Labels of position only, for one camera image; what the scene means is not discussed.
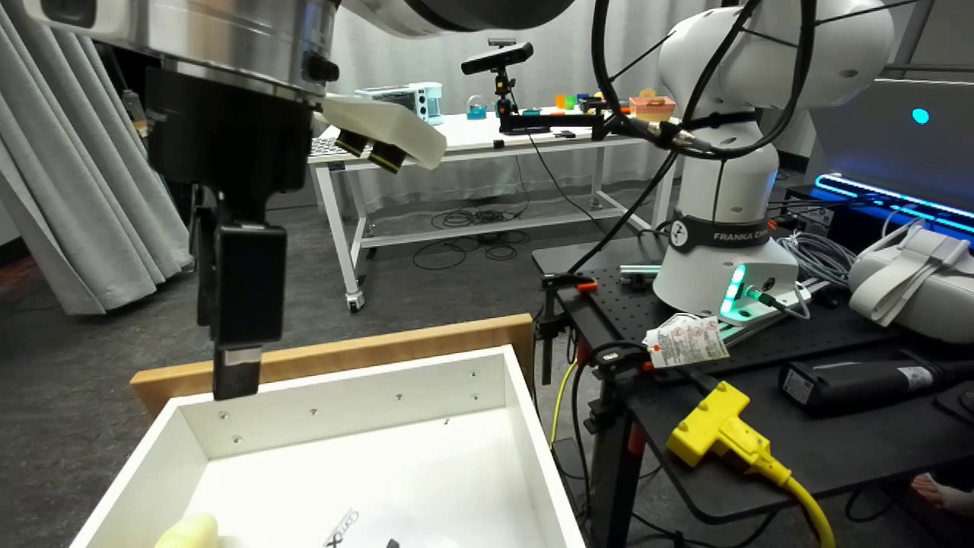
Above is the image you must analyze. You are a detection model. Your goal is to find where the dark computer with blue lights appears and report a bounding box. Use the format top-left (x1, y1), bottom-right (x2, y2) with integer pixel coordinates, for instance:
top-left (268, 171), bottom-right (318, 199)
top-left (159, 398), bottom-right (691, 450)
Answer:
top-left (802, 74), bottom-right (974, 252)

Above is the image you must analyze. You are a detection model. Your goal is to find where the black power supply brick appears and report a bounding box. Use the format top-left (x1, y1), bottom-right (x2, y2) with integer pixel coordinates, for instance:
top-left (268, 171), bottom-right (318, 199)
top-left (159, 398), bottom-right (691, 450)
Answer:
top-left (776, 346), bottom-right (974, 418)

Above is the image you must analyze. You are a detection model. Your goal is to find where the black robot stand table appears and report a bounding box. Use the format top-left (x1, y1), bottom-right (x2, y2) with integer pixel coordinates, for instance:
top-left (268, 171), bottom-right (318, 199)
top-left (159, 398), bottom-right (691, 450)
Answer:
top-left (529, 236), bottom-right (974, 548)

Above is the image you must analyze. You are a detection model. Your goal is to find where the black orange clamp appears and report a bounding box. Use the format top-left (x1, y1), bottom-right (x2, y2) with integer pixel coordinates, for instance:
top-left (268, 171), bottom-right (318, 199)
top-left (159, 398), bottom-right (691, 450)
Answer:
top-left (535, 271), bottom-right (601, 389)

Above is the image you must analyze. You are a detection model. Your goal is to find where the crumpled white red packet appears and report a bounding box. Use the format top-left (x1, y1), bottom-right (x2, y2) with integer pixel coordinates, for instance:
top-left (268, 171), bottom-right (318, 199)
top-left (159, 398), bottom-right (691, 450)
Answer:
top-left (640, 310), bottom-right (732, 371)

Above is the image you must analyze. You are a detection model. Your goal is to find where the grey cable bundle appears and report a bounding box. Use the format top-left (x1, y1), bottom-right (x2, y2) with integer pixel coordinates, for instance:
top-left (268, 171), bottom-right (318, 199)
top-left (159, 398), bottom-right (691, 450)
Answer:
top-left (780, 228), bottom-right (855, 292)

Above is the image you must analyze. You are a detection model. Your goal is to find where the grey curtain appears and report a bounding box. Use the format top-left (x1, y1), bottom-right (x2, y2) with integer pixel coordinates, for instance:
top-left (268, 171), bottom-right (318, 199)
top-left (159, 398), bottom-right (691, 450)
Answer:
top-left (0, 0), bottom-right (198, 315)

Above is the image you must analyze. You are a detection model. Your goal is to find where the teal white instrument box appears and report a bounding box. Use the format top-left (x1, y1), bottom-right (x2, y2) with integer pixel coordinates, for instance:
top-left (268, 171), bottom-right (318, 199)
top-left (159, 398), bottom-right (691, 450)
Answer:
top-left (369, 80), bottom-right (446, 125)

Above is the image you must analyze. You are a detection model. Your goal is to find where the yellow power cable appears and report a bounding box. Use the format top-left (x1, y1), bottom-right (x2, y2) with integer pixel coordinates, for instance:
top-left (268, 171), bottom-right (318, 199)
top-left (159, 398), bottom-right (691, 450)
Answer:
top-left (662, 378), bottom-right (839, 548)

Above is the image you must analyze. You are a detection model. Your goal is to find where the pale yellow object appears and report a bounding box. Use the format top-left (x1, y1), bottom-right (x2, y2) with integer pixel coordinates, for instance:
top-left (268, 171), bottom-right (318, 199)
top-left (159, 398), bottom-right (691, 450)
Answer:
top-left (150, 508), bottom-right (226, 548)

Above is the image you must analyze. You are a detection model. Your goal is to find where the orange toy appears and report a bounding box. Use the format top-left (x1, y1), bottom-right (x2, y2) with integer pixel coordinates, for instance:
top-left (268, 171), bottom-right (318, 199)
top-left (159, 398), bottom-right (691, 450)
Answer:
top-left (623, 86), bottom-right (681, 123)

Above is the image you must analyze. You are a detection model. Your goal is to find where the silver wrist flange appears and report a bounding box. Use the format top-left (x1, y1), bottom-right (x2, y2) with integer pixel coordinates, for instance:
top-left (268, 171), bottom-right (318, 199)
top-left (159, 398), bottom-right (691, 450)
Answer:
top-left (27, 0), bottom-right (345, 103)

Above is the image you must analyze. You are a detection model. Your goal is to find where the white metal table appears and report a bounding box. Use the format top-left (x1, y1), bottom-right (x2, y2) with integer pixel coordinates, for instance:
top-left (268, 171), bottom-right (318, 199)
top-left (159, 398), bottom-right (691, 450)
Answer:
top-left (304, 105), bottom-right (677, 315)

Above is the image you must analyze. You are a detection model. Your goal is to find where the black camera clamp arm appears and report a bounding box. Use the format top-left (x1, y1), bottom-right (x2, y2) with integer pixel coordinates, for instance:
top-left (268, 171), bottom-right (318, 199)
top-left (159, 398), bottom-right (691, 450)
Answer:
top-left (490, 64), bottom-right (652, 140)

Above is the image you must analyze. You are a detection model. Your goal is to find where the wooden drawer with metal handle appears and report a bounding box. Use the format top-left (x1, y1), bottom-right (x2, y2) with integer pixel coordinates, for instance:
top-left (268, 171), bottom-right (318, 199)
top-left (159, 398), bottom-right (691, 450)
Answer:
top-left (71, 310), bottom-right (590, 548)

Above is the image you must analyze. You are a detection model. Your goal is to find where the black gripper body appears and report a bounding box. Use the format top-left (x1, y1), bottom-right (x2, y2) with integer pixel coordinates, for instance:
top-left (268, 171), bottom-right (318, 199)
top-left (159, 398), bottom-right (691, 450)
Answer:
top-left (142, 55), bottom-right (317, 228)

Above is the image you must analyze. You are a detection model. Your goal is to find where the grey white padded headset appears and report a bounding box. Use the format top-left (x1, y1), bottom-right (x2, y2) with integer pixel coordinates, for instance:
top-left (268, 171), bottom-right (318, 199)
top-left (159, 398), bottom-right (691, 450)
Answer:
top-left (847, 219), bottom-right (974, 346)

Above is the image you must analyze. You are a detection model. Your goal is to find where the black robot cable hose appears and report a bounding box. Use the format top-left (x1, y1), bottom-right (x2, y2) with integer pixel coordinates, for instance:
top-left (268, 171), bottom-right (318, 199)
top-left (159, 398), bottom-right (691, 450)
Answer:
top-left (590, 0), bottom-right (817, 161)

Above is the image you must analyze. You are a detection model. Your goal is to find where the black stereo camera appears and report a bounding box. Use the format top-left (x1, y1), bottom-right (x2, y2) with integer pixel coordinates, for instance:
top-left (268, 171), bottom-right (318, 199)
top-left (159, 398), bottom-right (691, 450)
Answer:
top-left (459, 40), bottom-right (539, 80)

